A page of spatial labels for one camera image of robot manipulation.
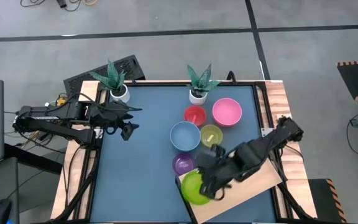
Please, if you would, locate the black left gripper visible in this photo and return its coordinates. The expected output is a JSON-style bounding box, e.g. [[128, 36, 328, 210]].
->
[[88, 101, 143, 141]]

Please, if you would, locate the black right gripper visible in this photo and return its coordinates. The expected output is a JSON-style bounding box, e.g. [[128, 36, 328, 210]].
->
[[196, 144, 241, 201]]

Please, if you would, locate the lime green plastic bowl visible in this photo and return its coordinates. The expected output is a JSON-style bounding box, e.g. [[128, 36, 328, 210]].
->
[[180, 170, 213, 206]]

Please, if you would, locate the large blue plastic bowl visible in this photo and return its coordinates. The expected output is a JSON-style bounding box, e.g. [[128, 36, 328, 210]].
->
[[170, 121, 201, 152]]

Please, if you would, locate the small purple plastic bowl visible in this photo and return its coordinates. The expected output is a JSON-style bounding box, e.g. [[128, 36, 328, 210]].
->
[[172, 152, 198, 176]]

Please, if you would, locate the blue table mat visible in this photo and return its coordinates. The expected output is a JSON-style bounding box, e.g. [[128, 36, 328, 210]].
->
[[89, 85, 277, 223]]

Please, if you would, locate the small yellow plastic bowl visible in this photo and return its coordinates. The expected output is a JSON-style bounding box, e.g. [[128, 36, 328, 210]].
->
[[200, 124, 224, 148]]

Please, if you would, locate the small red plastic bowl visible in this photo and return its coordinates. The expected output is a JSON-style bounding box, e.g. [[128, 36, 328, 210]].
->
[[184, 105, 207, 127]]

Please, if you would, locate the large pink plastic bowl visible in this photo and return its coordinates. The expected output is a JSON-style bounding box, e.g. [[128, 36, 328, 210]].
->
[[212, 97, 243, 127]]

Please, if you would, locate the silver metal corner plate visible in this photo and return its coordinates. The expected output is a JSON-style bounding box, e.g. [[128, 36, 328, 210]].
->
[[260, 127, 275, 138]]

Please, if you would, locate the black desk base bar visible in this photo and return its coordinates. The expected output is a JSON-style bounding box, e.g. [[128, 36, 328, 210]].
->
[[4, 142, 64, 175]]

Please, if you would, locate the black computer mouse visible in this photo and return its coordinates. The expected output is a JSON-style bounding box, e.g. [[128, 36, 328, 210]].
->
[[0, 198, 14, 224]]

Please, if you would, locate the black cable loop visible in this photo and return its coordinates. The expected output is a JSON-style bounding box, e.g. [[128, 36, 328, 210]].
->
[[226, 70, 238, 85]]

